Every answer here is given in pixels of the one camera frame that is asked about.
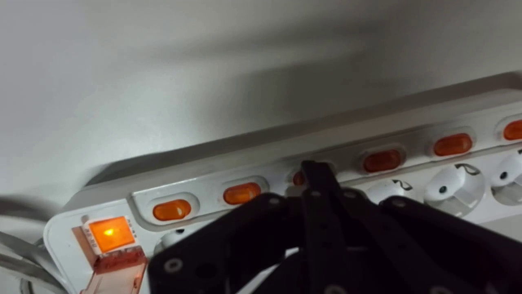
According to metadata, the white multi-socket power strip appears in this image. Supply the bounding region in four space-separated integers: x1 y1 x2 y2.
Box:
41 72 522 294

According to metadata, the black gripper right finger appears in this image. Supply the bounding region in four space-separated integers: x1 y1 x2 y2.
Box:
316 159 522 294

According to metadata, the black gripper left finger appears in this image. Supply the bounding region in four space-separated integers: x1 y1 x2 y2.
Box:
147 159 323 294

